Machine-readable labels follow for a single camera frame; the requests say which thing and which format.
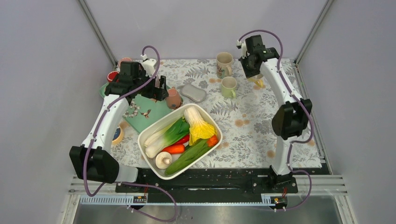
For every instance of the cream floral mug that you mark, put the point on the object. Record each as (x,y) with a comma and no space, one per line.
(224,64)

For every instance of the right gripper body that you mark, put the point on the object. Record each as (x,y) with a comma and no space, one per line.
(249,70)

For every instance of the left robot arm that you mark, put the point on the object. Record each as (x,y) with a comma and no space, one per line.
(92,160)

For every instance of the green floral tray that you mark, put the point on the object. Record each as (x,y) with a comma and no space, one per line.
(143,112)

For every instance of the orange carrot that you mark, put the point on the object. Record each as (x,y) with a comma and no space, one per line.
(174,149)

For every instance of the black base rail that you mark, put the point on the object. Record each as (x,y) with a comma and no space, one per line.
(253,180)

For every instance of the terracotta pink mug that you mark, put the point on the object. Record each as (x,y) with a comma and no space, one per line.
(173,100)

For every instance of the red mug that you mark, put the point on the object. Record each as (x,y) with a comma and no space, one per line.
(111,76)

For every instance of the napa cabbage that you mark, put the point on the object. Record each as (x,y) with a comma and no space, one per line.
(199,128)

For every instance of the white rectangular basin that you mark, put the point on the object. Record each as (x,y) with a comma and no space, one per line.
(169,120)

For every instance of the light green mug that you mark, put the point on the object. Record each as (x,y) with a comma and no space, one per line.
(228,87)

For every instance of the yellow tape roll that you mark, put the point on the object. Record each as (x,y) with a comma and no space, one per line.
(118,136)

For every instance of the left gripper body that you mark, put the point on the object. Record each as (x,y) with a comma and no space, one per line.
(150,91)

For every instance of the bok choy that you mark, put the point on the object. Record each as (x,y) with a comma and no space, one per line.
(166,137)

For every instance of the pink tall cup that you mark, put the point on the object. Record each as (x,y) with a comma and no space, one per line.
(125,59)

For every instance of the red chili pepper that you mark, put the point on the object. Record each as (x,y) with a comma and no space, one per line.
(183,140)

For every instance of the green cucumber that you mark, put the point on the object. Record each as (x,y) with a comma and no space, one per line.
(192,154)

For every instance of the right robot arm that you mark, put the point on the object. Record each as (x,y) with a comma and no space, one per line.
(293,114)

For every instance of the yellow mug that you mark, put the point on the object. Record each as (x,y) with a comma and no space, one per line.
(257,79)

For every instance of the grey sponge pad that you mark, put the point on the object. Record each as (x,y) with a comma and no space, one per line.
(194,93)

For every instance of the white mushroom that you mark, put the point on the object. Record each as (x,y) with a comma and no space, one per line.
(163,160)

